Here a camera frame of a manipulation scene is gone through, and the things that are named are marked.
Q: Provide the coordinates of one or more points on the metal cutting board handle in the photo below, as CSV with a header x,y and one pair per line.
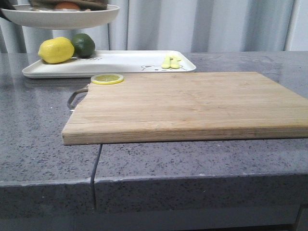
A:
x,y
72,97

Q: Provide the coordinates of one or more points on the yellow plastic fork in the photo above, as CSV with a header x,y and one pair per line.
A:
x,y
166,62

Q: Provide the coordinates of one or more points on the lemon slice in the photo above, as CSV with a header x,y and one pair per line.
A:
x,y
107,79

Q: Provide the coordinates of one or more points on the yellow lemon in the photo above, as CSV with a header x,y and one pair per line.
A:
x,y
56,50

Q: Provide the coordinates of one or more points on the grey curtain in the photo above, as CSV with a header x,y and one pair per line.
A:
x,y
205,26

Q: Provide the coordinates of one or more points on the wooden cutting board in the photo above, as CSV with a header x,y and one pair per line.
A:
x,y
187,107

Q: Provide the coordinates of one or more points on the green lime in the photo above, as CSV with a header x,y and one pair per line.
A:
x,y
83,44

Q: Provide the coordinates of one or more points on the white round plate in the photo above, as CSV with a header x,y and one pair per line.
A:
x,y
57,20

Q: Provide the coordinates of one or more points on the fried egg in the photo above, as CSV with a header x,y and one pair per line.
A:
x,y
67,6

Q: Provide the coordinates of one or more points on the white bread slice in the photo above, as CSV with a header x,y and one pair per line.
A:
x,y
93,5

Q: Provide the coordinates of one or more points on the white rectangular tray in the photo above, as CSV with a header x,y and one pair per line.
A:
x,y
108,62

